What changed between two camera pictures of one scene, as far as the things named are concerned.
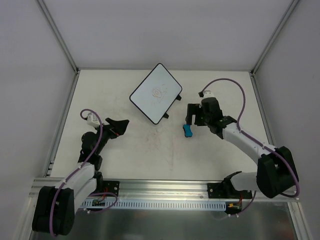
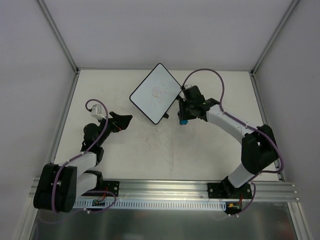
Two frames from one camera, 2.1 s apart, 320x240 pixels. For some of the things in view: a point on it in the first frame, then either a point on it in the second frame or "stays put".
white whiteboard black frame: (156, 94) stays put
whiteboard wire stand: (165, 115) stays put
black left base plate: (111, 186) stays put
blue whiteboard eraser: (187, 129) → (183, 122)
